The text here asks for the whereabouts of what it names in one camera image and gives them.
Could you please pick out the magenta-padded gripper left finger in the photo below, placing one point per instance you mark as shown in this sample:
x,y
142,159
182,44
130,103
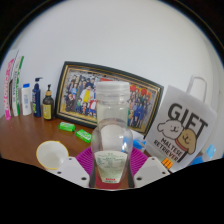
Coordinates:
x,y
71,170

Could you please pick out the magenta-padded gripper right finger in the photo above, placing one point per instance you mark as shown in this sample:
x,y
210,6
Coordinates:
x,y
152,170

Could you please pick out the clear bottle with white cap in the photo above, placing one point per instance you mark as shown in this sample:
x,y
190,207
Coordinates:
x,y
111,140

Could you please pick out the colourful puzzle cube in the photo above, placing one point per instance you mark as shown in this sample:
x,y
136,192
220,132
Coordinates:
x,y
167,163

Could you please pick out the white cup with yellow rim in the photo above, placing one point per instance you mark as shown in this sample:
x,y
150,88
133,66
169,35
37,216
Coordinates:
x,y
51,155

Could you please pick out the blue tissue pack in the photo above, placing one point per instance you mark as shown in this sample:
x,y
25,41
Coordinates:
x,y
138,146

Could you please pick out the small green box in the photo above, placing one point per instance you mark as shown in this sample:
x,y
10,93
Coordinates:
x,y
66,126
83,136

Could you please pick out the flat round red coaster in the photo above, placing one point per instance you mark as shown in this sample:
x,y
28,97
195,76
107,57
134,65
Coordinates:
x,y
111,186

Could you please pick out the white printed paper gift bag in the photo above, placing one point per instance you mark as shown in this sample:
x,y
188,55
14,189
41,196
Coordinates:
x,y
181,130

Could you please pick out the blue detergent bottle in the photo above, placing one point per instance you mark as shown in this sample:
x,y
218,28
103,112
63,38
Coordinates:
x,y
209,151

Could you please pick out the dark bottle with yellow label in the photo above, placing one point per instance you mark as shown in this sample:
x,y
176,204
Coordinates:
x,y
48,106

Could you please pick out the dark blue pump bottle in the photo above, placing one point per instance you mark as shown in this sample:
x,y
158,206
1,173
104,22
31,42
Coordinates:
x,y
37,101

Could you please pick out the framed group picture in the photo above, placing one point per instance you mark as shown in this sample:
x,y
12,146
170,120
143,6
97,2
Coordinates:
x,y
78,91

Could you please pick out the white bottle with blue cap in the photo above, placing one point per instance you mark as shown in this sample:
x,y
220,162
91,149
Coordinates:
x,y
26,101

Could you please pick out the pink printed tube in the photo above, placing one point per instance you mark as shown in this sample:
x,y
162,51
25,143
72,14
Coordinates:
x,y
8,96

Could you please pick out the white printed tube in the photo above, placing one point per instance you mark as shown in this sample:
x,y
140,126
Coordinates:
x,y
16,90

